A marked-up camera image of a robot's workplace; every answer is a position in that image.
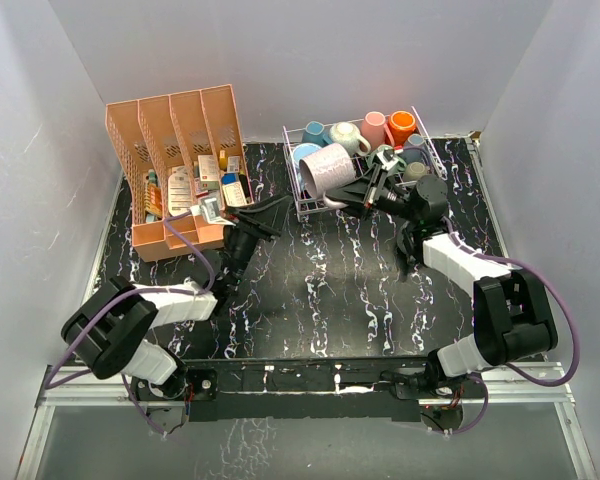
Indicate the cream speckled mug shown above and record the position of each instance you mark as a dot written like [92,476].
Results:
[348,135]

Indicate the white wire dish rack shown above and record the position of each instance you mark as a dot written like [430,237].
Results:
[306,205]

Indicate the peach plastic file organizer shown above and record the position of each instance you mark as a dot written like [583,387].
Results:
[153,135]

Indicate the pink mug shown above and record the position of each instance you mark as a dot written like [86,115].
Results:
[375,130]

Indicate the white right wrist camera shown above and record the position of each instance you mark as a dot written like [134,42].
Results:
[390,162]

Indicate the white red medicine box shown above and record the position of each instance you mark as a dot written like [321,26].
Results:
[208,169]

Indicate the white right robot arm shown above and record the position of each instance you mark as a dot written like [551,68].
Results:
[512,318]

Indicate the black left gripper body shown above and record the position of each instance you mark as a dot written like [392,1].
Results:
[245,236]

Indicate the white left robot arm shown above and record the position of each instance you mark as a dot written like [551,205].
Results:
[108,332]

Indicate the teal green cup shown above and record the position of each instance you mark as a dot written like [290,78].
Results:
[370,165]

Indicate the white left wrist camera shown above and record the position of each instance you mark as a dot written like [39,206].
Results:
[209,209]

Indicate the grey-blue printed mug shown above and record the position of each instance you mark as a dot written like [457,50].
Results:
[415,141]

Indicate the blue round container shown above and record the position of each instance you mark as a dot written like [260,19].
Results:
[230,178]

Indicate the yellow small box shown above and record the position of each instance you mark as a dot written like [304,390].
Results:
[223,160]

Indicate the olive grey small cup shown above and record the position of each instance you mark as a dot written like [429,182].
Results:
[414,171]

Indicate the orange mug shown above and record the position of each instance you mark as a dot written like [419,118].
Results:
[402,124]

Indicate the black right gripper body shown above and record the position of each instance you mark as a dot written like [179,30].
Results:
[392,198]

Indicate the dark grey-green mug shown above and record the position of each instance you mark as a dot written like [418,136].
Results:
[409,247]

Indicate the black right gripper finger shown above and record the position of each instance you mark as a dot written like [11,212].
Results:
[361,186]
[351,204]

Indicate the white blister pack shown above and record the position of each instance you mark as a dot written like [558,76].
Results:
[179,196]

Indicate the lavender wide mug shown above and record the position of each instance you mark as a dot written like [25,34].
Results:
[329,167]

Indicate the white mug blue handle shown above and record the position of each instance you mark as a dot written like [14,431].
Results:
[315,133]

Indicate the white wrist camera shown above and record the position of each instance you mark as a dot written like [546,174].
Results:
[390,162]
[209,209]

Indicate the orange medicine box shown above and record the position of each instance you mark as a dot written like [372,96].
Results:
[153,200]

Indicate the light blue mug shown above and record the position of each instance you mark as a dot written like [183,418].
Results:
[303,150]

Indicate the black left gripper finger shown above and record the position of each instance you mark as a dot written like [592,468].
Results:
[251,212]
[272,219]

